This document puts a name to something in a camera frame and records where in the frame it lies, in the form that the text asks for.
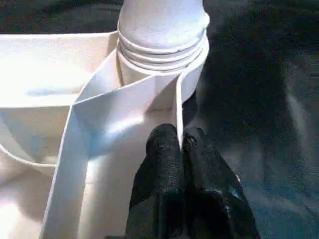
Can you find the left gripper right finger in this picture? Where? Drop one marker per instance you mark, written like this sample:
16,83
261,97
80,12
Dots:
214,199

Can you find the white plastic table leg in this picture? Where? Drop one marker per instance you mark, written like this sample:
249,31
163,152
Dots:
162,30

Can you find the white plastic table top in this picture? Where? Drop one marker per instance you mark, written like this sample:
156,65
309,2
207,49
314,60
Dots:
40,74

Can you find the black work mat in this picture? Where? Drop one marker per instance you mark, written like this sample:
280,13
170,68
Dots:
269,124

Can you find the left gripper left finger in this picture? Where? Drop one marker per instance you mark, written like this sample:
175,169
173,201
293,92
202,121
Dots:
159,189

